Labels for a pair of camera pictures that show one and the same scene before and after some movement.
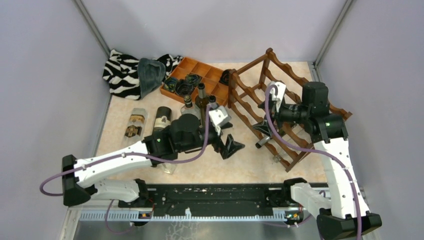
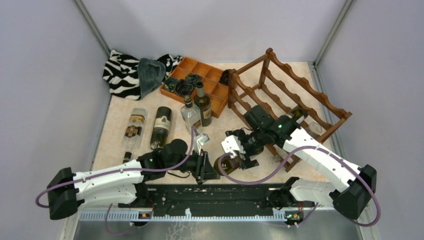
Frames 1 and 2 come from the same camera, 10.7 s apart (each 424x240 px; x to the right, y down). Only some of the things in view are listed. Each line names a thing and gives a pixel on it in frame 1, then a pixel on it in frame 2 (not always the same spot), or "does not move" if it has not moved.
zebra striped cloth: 121,73 does not move
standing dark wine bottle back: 202,101 does not move
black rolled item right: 224,77 does not move
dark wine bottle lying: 163,119 does not move
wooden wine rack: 267,98 does not move
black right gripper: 273,113 -> 246,161
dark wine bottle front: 213,105 -> 228,164
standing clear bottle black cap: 189,108 does not move
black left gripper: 230,146 -> 204,170
